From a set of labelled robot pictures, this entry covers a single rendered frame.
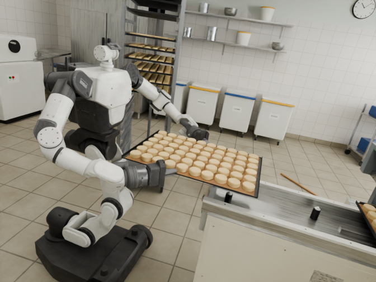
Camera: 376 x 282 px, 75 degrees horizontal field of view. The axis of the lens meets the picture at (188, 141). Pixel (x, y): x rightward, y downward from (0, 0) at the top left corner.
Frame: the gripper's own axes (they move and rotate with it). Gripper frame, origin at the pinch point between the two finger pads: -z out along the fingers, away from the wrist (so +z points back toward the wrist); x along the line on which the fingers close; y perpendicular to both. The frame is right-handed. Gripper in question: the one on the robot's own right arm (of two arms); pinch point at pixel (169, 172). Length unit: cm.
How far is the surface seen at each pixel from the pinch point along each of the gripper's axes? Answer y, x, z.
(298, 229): -36, -11, -42
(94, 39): 400, 30, -22
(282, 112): 203, -39, -297
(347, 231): -41, -15, -69
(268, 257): -31, -28, -36
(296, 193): -16, -11, -64
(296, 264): -39, -27, -44
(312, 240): -40, -14, -47
